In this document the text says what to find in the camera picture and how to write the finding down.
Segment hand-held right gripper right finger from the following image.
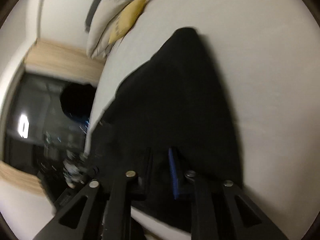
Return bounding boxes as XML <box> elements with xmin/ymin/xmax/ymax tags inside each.
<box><xmin>168</xmin><ymin>147</ymin><xmax>288</xmax><ymax>240</ymax></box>

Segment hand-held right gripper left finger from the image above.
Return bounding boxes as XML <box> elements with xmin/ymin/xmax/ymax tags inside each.
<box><xmin>32</xmin><ymin>146</ymin><xmax>153</xmax><ymax>240</ymax></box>

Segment black pants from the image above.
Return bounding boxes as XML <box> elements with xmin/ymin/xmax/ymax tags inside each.
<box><xmin>85</xmin><ymin>27</ymin><xmax>243</xmax><ymax>233</ymax></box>

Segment dark window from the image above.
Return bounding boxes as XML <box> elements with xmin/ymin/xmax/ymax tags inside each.
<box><xmin>4</xmin><ymin>71</ymin><xmax>97</xmax><ymax>202</ymax></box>

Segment dark chair back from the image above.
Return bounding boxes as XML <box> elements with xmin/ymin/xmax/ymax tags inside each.
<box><xmin>59</xmin><ymin>82</ymin><xmax>97</xmax><ymax>122</ymax></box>

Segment white bed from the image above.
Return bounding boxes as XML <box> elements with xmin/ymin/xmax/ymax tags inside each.
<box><xmin>84</xmin><ymin>0</ymin><xmax>320</xmax><ymax>240</ymax></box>

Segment yellow cushion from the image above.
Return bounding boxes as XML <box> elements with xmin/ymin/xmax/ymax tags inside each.
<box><xmin>108</xmin><ymin>0</ymin><xmax>148</xmax><ymax>44</ymax></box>

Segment stack of beige pillows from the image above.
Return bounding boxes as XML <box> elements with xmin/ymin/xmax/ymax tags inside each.
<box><xmin>86</xmin><ymin>0</ymin><xmax>138</xmax><ymax>59</ymax></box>

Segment grey padded headboard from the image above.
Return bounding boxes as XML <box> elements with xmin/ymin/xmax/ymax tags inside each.
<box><xmin>84</xmin><ymin>0</ymin><xmax>127</xmax><ymax>32</ymax></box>

